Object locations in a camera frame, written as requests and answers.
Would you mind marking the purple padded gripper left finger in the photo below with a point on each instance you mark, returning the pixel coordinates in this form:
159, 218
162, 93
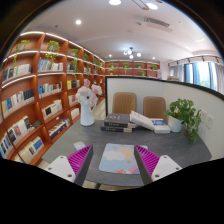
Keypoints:
74, 167

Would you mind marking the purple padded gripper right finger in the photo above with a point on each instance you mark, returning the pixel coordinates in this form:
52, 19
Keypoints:
153, 167

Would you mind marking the white computer mouse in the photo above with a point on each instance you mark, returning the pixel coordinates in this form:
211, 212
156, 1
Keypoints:
78, 145

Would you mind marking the pastel cloud mouse pad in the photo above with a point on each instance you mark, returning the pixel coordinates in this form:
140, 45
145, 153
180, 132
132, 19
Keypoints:
119, 159

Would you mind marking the blue white flat book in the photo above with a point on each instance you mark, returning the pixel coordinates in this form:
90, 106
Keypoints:
160, 126

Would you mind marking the white leaning book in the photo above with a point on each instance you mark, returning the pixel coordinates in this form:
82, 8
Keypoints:
141, 120

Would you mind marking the bottom dark hardcover book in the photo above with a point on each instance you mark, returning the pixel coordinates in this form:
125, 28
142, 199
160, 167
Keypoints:
116, 129

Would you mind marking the dark hardcover book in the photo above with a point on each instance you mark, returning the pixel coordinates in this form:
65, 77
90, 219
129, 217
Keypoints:
119, 120
116, 129

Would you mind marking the top dark hardcover book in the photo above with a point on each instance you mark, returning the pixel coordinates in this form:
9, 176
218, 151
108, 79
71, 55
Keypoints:
119, 120

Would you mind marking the right tan chair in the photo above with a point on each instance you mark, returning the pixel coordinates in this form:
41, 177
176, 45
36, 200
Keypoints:
154, 107

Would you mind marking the tan chair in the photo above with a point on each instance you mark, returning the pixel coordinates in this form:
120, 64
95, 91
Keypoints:
124, 102
154, 107

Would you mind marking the potted green plant white pot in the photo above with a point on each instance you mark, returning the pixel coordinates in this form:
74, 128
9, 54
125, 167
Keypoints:
184, 111

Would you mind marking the left tan chair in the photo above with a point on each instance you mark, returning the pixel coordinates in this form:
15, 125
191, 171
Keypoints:
124, 102

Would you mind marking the white vase with flowers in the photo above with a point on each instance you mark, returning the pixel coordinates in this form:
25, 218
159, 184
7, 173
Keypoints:
87, 96

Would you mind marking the white partition panel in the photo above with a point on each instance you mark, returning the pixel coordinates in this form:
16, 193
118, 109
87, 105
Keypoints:
203, 98

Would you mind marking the large wooden bookshelf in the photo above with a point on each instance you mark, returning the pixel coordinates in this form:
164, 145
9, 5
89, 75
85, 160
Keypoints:
38, 82

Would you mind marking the ceiling chandelier lamp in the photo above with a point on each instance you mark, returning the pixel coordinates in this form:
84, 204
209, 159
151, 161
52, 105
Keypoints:
131, 53

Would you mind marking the wall power outlet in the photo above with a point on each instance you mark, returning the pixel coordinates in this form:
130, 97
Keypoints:
207, 119

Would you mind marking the back wall wooden shelf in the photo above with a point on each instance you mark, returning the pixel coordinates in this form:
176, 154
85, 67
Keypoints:
132, 68

